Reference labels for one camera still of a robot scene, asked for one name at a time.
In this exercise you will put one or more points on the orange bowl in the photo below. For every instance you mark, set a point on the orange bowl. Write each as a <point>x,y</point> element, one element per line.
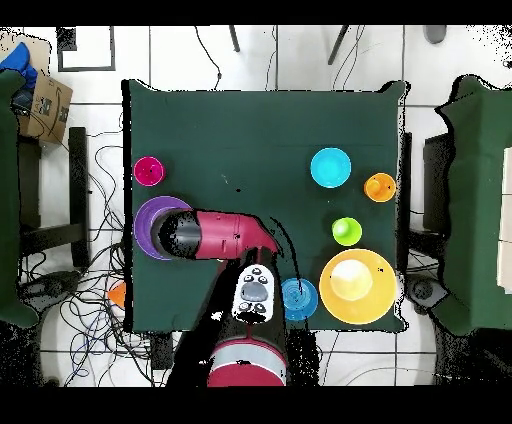
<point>118,294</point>

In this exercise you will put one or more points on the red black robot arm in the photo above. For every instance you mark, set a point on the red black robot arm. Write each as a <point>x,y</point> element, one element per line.
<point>224,236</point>

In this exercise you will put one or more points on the dark green tablecloth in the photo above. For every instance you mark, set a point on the dark green tablecloth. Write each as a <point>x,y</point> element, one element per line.
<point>248,128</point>

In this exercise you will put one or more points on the cyan bowl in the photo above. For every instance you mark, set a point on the cyan bowl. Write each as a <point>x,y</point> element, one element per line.
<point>330,167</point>

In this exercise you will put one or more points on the green cup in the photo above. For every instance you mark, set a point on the green cup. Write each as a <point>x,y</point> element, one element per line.
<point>346,231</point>

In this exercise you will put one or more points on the blue bowl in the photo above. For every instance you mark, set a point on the blue bowl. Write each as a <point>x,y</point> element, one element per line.
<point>302,299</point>

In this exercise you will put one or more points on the purple bowl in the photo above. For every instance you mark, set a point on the purple bowl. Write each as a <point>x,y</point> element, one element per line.
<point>143,232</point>

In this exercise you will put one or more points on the pink cup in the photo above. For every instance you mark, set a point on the pink cup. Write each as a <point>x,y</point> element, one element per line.
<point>148,171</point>

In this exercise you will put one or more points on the orange cup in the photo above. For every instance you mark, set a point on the orange cup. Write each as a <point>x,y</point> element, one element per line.
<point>379,187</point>

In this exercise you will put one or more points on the large yellow bowl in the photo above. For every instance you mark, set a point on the large yellow bowl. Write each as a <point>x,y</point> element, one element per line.
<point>358,300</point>

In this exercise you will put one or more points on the dark chair leg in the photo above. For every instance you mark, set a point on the dark chair leg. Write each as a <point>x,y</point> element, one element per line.
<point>234,39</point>
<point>338,44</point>

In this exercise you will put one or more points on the black stand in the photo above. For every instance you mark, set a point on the black stand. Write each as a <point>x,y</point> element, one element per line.
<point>78,196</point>

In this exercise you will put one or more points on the black chair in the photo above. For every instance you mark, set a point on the black chair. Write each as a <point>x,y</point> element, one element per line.
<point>436,180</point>

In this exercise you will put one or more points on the grey floor device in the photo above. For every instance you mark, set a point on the grey floor device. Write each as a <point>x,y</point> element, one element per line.
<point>52,286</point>
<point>424,290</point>

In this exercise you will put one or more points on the green cloth covered table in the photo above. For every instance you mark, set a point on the green cloth covered table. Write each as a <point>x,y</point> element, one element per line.
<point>480,200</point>
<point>8,200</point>

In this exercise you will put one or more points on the printed cardboard box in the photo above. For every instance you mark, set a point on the printed cardboard box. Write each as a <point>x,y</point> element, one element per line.
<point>48,112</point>

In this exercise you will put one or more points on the white box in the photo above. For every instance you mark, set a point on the white box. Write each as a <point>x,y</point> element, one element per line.
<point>506,220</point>

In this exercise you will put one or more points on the person's foot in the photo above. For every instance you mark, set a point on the person's foot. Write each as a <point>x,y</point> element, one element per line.
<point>435,34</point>

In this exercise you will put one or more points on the blue cloth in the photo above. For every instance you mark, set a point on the blue cloth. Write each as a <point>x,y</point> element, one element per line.
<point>18,62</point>

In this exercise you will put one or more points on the black floor frame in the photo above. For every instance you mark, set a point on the black floor frame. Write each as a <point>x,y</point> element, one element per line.
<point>66,40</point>

